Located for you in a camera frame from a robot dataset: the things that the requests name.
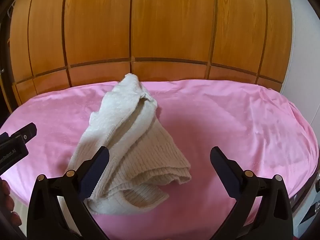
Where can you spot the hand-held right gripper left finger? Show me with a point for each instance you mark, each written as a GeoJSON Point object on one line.
{"type": "Point", "coordinates": [96, 166]}

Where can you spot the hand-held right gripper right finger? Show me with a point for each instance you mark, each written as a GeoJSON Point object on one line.
{"type": "Point", "coordinates": [222, 166]}

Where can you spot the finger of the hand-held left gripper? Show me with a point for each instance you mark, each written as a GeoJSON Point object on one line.
{"type": "Point", "coordinates": [26, 132]}

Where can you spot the cream knitted sweater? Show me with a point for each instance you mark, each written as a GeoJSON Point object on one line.
{"type": "Point", "coordinates": [130, 140]}

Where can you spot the person's left hand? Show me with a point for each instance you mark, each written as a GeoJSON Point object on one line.
{"type": "Point", "coordinates": [6, 200]}

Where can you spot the pink blanket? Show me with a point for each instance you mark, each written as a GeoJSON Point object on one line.
{"type": "Point", "coordinates": [225, 120]}

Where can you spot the wooden wardrobe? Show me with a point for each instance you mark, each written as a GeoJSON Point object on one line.
{"type": "Point", "coordinates": [160, 30]}

